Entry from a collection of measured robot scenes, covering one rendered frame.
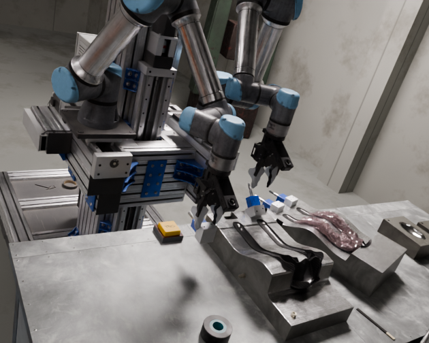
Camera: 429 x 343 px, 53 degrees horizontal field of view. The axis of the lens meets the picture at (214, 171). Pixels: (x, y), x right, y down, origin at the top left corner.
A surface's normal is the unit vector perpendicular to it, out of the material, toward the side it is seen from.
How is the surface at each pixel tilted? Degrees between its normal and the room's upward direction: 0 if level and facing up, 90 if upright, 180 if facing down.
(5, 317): 0
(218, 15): 90
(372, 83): 90
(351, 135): 90
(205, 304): 0
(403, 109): 90
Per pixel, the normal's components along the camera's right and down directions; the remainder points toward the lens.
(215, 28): 0.26, 0.48
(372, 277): -0.65, 0.17
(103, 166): 0.53, 0.49
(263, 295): -0.83, 0.03
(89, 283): 0.26, -0.87
